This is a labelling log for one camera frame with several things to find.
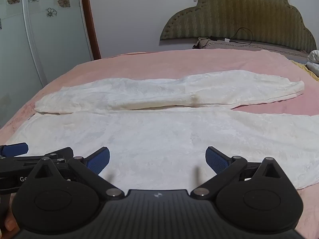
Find flower print wardrobe door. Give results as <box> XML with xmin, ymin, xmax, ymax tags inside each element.
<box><xmin>0</xmin><ymin>0</ymin><xmax>96</xmax><ymax>130</ymax></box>

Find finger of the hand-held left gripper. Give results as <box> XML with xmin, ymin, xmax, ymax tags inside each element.
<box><xmin>0</xmin><ymin>142</ymin><xmax>29</xmax><ymax>158</ymax></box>
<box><xmin>32</xmin><ymin>147</ymin><xmax>74</xmax><ymax>165</ymax></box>

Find white fleece pants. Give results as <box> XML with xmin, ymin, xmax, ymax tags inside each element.
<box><xmin>5</xmin><ymin>69</ymin><xmax>319</xmax><ymax>191</ymax></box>

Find white quilted cloth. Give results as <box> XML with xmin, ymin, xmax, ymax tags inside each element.
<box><xmin>306</xmin><ymin>50</ymin><xmax>319</xmax><ymax>77</ymax></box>

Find brown wooden frame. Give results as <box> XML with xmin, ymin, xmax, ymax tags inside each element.
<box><xmin>79</xmin><ymin>0</ymin><xmax>102</xmax><ymax>61</ymax></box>

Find black charging cable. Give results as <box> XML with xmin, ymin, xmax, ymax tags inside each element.
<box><xmin>210</xmin><ymin>27</ymin><xmax>254</xmax><ymax>46</ymax></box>

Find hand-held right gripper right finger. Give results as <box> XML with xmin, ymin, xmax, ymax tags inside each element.
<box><xmin>191</xmin><ymin>146</ymin><xmax>297</xmax><ymax>200</ymax></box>

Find olive padded headboard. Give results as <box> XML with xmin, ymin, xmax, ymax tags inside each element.
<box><xmin>159</xmin><ymin>0</ymin><xmax>317</xmax><ymax>53</ymax></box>

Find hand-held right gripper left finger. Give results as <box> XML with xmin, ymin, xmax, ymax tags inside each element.
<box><xmin>21</xmin><ymin>146</ymin><xmax>125</xmax><ymax>200</ymax></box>

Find grey pillow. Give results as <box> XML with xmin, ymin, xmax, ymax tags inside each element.
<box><xmin>192</xmin><ymin>37</ymin><xmax>310</xmax><ymax>58</ymax></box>

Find person's left hand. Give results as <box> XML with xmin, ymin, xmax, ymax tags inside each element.
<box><xmin>0</xmin><ymin>195</ymin><xmax>20</xmax><ymax>232</ymax></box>

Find pink bed blanket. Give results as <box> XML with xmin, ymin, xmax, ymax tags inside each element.
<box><xmin>0</xmin><ymin>48</ymin><xmax>319</xmax><ymax>239</ymax></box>

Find yellow floral quilt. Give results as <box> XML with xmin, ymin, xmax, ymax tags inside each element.
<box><xmin>291</xmin><ymin>59</ymin><xmax>319</xmax><ymax>82</ymax></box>

